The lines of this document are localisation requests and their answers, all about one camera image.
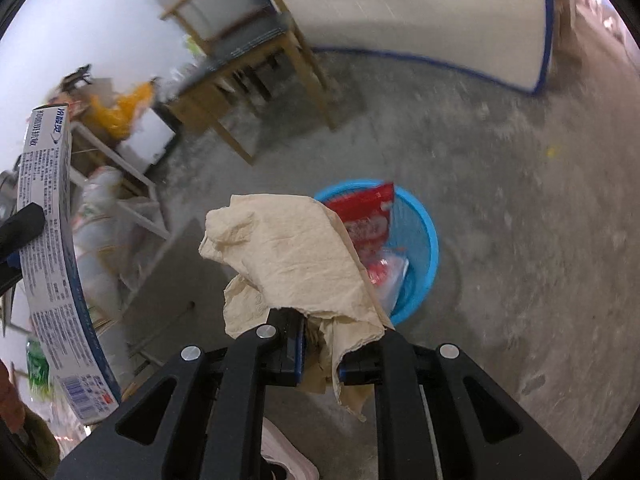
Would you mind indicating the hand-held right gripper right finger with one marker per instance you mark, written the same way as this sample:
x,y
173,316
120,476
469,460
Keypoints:
x,y
357,370

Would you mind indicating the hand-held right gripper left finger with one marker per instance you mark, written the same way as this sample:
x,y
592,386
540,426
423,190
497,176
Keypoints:
x,y
299,360

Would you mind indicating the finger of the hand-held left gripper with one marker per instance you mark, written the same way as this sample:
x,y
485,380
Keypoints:
x,y
9,275
22,227

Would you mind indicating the white blue toothpaste box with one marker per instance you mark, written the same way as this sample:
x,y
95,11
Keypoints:
x,y
50,260

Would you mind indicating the green label plastic bottle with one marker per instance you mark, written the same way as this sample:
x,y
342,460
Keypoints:
x,y
39,370

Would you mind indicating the clear plastic bag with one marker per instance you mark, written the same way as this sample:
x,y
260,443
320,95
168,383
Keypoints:
x,y
390,275

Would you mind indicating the beige paper tissue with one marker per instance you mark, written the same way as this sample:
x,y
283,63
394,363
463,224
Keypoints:
x,y
290,255

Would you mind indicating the blue plastic basket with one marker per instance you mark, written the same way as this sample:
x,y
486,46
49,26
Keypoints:
x,y
420,240

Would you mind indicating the red snack packet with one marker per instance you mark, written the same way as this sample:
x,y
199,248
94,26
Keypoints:
x,y
365,210

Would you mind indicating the person's left forearm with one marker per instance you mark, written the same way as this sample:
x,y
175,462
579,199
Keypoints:
x,y
42,442

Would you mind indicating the person's left hand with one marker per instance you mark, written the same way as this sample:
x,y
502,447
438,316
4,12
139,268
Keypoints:
x,y
11,395

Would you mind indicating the white sack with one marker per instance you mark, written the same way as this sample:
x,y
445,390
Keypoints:
x,y
97,195

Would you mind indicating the pink slipper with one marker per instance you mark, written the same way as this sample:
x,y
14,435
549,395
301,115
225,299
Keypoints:
x,y
290,455

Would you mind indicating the yellow plastic bag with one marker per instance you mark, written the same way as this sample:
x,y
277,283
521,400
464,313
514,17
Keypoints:
x,y
122,110

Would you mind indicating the white plastic bags pile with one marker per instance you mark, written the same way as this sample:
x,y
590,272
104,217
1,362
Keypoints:
x,y
180,77

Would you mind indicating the wooden chair black seat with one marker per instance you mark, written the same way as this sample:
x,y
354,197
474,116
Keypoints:
x,y
250,35

